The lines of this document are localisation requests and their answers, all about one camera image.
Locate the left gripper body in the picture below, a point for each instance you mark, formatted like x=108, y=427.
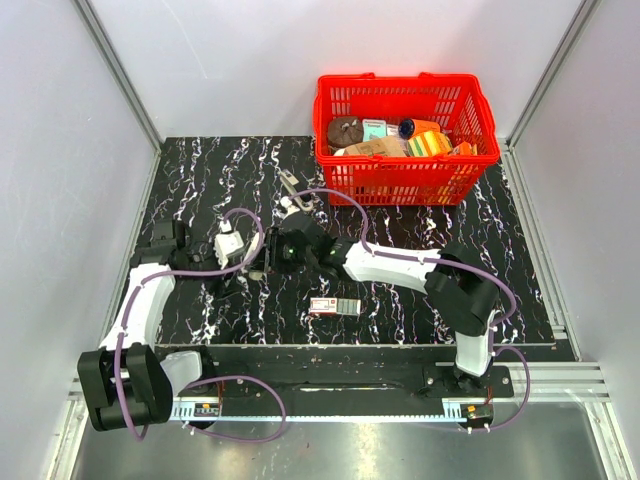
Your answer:
x=202, y=262

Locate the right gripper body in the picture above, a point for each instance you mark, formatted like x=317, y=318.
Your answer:
x=282, y=257

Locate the staple remover tool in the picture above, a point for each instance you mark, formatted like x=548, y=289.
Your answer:
x=296, y=191

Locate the red white staple box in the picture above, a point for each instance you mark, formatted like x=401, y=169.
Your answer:
x=335, y=306

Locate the beige stapler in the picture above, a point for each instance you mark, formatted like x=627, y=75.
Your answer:
x=253, y=261

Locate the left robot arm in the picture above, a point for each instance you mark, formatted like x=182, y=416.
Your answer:
x=123, y=381

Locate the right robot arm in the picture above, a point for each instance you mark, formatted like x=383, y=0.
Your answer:
x=462, y=294

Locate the brown round object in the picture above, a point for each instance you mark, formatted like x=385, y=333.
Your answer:
x=345, y=131

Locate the brown cardboard package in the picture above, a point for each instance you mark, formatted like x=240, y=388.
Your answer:
x=388, y=146

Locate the teal white card packet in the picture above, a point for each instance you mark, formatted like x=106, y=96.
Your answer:
x=374, y=129

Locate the orange bottle blue cap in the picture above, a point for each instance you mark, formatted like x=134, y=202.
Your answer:
x=409, y=127

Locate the green yellow striped box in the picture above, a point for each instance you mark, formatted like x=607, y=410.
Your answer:
x=429, y=144

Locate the small orange box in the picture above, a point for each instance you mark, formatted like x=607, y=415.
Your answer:
x=464, y=149

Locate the red plastic basket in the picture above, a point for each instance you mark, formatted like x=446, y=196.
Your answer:
x=455, y=101

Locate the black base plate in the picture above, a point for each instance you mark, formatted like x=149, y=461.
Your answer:
x=421, y=378

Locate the white cable duct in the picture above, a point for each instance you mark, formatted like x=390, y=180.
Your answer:
x=330, y=409

